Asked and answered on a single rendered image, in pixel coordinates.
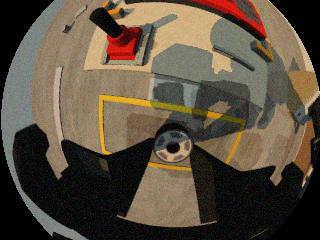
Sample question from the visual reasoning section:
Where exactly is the black wheel with grey hub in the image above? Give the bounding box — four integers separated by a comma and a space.
152, 123, 193, 164

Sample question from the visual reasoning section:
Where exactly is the yellow rectangular outline on table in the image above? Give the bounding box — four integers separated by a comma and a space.
99, 95, 247, 171

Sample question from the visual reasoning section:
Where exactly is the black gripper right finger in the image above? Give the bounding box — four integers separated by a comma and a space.
189, 144, 276, 224

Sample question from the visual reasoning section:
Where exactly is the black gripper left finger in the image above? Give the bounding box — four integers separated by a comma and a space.
61, 137, 153, 217

